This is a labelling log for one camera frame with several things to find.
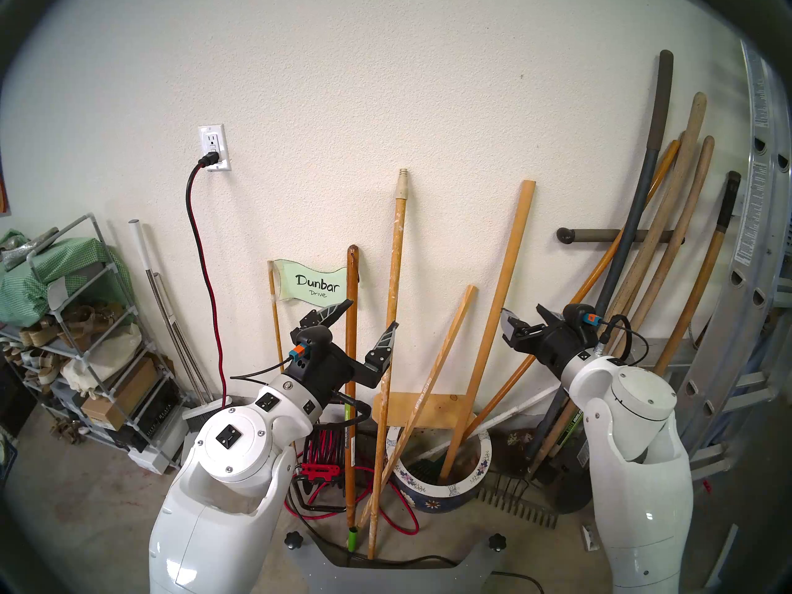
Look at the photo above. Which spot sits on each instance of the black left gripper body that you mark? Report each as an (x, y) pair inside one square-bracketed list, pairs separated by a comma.
[(331, 376)]

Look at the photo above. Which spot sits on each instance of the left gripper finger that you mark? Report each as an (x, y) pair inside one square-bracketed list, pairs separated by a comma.
[(322, 317), (380, 357)]

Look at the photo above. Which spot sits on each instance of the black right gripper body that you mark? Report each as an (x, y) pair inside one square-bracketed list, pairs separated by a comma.
[(563, 351)]

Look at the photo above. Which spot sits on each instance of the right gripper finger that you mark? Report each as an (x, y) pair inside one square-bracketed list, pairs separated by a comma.
[(550, 320), (516, 330)]

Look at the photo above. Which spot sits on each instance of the thick light wooden pole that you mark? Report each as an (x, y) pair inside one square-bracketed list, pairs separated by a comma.
[(504, 271)]

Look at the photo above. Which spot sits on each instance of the paint-speckled pole with threaded tip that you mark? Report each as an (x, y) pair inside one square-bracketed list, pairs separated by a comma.
[(396, 258)]

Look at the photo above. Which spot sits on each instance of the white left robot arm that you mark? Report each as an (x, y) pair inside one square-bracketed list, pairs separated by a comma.
[(229, 444)]

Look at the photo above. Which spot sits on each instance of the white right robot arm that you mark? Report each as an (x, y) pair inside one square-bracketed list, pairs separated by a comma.
[(637, 444)]

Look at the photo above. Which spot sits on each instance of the floral ceramic pot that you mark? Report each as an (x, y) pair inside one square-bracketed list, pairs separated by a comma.
[(436, 503)]

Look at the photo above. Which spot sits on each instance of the brown stick with hole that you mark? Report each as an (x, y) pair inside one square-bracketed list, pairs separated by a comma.
[(351, 302)]

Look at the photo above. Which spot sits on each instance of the Dunbar Drive flag sign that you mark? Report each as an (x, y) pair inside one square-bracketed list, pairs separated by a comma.
[(312, 284)]

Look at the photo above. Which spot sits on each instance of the thin square wooden stick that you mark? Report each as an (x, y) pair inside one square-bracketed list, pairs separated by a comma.
[(442, 351)]

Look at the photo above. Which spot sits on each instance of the plywood board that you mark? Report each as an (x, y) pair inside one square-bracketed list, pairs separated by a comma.
[(442, 410)]

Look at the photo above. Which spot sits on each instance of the grey metal step stool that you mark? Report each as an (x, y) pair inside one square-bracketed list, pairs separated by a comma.
[(671, 351)]

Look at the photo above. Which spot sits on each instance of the metal flexible conduit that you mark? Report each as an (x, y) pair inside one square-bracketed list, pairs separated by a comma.
[(688, 333)]

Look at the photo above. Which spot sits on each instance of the white floor tool head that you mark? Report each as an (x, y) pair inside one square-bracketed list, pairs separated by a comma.
[(204, 413)]

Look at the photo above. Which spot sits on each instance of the black shovel blade with stickers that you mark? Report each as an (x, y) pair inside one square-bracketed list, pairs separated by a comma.
[(572, 494)]

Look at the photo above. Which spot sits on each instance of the chrome metal rod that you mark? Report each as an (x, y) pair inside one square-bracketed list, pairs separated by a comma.
[(166, 308)]

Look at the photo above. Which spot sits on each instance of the black rod with green tip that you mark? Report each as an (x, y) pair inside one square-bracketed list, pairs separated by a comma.
[(354, 540)]

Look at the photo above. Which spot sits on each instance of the metal rake head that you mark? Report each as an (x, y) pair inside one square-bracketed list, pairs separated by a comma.
[(523, 513)]

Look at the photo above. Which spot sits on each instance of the black box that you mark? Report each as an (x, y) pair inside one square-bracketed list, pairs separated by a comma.
[(154, 407)]

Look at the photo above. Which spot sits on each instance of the white plastic box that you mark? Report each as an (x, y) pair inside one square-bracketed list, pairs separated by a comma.
[(158, 456)]

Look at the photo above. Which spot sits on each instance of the white and metal poles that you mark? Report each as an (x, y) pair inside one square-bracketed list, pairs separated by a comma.
[(142, 246)]

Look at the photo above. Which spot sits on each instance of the grey metal shoe rack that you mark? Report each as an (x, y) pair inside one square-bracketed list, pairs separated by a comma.
[(114, 266)]

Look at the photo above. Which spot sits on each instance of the brown cardboard box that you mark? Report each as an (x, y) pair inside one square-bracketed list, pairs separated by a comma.
[(114, 401)]

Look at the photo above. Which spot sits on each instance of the white cloth bag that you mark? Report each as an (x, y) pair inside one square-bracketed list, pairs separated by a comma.
[(102, 354)]

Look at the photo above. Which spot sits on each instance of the tan woven sandal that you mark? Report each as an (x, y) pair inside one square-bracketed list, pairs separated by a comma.
[(37, 333), (83, 317)]

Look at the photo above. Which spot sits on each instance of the aluminium ladder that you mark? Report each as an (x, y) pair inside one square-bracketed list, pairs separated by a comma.
[(761, 197)]

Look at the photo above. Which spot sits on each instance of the green checkered cloth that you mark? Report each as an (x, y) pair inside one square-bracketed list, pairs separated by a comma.
[(52, 277)]

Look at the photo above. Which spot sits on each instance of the silver glitter shoe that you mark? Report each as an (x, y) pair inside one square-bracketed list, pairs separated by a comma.
[(28, 246)]

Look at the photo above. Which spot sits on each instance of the dark blue crate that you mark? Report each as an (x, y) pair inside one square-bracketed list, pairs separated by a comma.
[(6, 463)]

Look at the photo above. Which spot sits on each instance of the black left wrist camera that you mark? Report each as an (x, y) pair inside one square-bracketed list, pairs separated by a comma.
[(312, 339)]

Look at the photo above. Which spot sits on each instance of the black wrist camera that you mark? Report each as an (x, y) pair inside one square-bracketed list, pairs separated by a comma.
[(312, 339), (578, 314)]

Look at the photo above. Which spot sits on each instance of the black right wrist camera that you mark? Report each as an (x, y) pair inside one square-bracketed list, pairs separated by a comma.
[(578, 314)]

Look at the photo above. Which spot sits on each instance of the grey wall hook bar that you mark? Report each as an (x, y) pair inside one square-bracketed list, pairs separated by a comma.
[(564, 235)]

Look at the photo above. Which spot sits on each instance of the white wall outlet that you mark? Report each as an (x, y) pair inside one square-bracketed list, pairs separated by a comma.
[(210, 136)]

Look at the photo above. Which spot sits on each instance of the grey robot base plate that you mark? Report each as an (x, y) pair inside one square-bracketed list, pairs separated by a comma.
[(396, 583)]

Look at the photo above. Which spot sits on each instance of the red wall poster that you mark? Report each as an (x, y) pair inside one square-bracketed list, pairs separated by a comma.
[(4, 190)]

